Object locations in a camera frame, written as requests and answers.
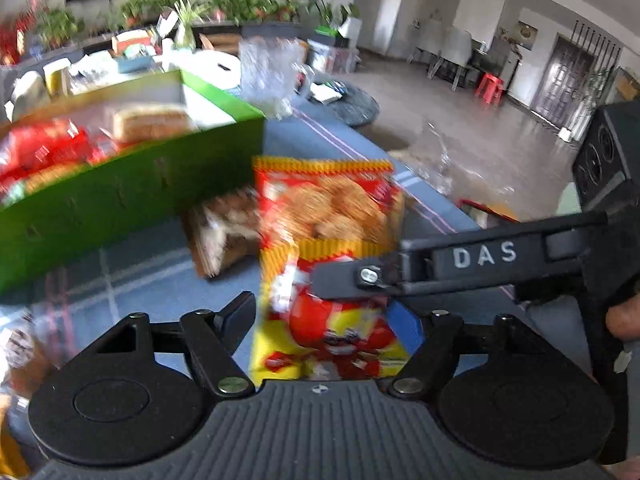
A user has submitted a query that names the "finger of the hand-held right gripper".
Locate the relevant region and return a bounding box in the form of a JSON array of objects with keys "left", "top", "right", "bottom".
[{"left": 310, "top": 252, "right": 406, "bottom": 302}]

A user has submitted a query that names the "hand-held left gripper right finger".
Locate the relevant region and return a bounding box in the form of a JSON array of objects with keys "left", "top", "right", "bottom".
[{"left": 385, "top": 300, "right": 566, "bottom": 397}]

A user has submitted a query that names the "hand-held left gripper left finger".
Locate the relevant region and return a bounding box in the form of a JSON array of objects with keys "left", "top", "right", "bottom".
[{"left": 75, "top": 291, "right": 257, "bottom": 398}]

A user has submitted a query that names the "yellow red cracker snack packet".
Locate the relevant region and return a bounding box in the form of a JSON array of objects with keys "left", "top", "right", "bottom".
[{"left": 250, "top": 155, "right": 426, "bottom": 386}]

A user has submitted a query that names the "brown nut packet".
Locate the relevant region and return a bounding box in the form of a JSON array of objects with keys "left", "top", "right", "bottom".
[{"left": 182, "top": 192, "right": 263, "bottom": 278}]

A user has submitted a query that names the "green cardboard box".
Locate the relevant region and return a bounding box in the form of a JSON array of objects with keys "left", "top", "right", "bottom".
[{"left": 0, "top": 69, "right": 266, "bottom": 296}]

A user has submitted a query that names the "red crinkly snack packet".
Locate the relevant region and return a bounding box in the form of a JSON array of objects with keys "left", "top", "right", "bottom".
[{"left": 0, "top": 121, "right": 93, "bottom": 183}]

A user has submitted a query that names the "person's right hand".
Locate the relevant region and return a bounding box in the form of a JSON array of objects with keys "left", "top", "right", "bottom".
[{"left": 605, "top": 294, "right": 640, "bottom": 342}]

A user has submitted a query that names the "dark red packet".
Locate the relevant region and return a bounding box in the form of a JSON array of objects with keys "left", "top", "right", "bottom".
[{"left": 457, "top": 198, "right": 521, "bottom": 225}]

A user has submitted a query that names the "clear plastic bag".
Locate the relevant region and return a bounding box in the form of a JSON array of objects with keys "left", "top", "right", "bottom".
[{"left": 395, "top": 120, "right": 506, "bottom": 198}]

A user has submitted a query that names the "dark round marble table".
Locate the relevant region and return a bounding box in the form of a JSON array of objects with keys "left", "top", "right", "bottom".
[{"left": 305, "top": 77, "right": 379, "bottom": 127}]

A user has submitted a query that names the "dark entrance door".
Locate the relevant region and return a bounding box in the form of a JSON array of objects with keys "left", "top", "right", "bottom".
[{"left": 530, "top": 35, "right": 623, "bottom": 143}]

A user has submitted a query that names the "red stool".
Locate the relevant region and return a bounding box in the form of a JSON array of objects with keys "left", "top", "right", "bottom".
[{"left": 474, "top": 72, "right": 506, "bottom": 106}]

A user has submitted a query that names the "glass mug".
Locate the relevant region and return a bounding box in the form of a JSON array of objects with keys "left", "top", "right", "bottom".
[{"left": 237, "top": 37, "right": 313, "bottom": 118}]

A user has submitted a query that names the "white storage box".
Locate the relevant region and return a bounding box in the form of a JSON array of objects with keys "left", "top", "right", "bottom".
[{"left": 307, "top": 37, "right": 361, "bottom": 73}]

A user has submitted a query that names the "white dining chair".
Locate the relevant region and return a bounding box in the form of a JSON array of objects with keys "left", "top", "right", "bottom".
[
  {"left": 407, "top": 12, "right": 446, "bottom": 68},
  {"left": 430, "top": 25, "right": 473, "bottom": 91}
]

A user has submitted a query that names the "white round coffee table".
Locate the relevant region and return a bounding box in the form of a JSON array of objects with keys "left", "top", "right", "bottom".
[{"left": 160, "top": 47, "right": 246, "bottom": 91}]

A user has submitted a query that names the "tall plant in white pot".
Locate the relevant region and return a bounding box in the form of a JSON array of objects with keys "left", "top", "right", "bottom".
[{"left": 300, "top": 0, "right": 363, "bottom": 41}]

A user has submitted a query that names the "low television console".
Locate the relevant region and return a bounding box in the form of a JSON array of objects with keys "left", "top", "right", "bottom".
[{"left": 0, "top": 15, "right": 306, "bottom": 63}]

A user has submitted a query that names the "blue tray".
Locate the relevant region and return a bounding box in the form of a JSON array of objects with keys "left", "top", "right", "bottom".
[{"left": 116, "top": 55, "right": 156, "bottom": 73}]

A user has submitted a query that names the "spider plant in glass vase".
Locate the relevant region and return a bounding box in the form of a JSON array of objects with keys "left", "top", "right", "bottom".
[{"left": 165, "top": 0, "right": 211, "bottom": 51}]

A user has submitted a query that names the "green potted plant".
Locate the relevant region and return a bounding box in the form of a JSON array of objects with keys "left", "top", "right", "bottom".
[
  {"left": 205, "top": 0, "right": 301, "bottom": 23},
  {"left": 120, "top": 0, "right": 157, "bottom": 28},
  {"left": 35, "top": 7, "right": 86, "bottom": 48}
]

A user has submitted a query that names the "orange box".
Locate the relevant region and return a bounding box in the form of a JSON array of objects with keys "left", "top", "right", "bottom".
[{"left": 111, "top": 30, "right": 151, "bottom": 56}]

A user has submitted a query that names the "yellow can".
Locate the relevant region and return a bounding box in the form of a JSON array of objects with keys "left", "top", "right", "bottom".
[{"left": 44, "top": 58, "right": 73, "bottom": 97}]

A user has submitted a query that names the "white cushion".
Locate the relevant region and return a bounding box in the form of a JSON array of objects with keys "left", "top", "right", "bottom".
[{"left": 10, "top": 71, "right": 51, "bottom": 116}]

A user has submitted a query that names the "red flower decoration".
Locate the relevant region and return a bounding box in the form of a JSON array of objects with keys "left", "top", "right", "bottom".
[{"left": 0, "top": 5, "right": 36, "bottom": 56}]

